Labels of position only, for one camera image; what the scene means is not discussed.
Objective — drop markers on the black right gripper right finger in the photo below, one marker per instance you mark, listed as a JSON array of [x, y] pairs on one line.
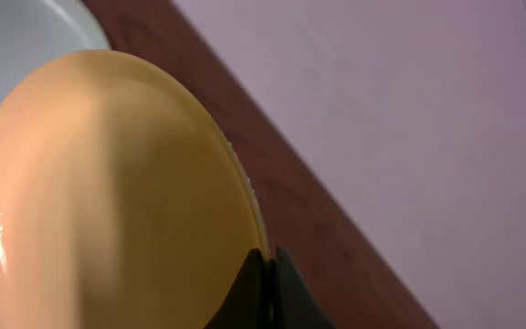
[[294, 304]]

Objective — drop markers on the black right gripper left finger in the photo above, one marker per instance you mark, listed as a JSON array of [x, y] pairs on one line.
[[246, 305]]

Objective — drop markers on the yellow plate with stain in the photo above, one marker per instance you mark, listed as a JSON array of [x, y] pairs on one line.
[[122, 204]]

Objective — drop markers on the mint plate with red stain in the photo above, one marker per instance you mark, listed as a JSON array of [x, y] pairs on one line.
[[32, 32]]

